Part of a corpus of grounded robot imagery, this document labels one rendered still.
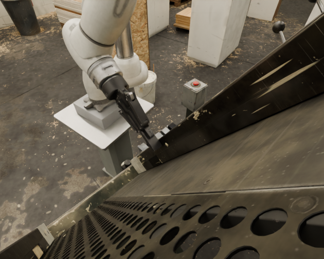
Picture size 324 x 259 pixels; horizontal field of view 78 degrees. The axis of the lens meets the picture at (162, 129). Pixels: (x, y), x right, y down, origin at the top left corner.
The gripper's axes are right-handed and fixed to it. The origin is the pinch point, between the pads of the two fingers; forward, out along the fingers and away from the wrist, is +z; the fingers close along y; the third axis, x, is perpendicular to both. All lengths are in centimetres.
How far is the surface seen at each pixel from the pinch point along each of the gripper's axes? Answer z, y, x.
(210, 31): -88, -135, 232
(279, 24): -7, 20, 51
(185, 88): -18, -49, 63
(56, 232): 7, -38, -36
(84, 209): 6.9, -38.0, -24.6
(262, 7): -117, -185, 493
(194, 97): -9, -48, 63
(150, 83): -61, -141, 102
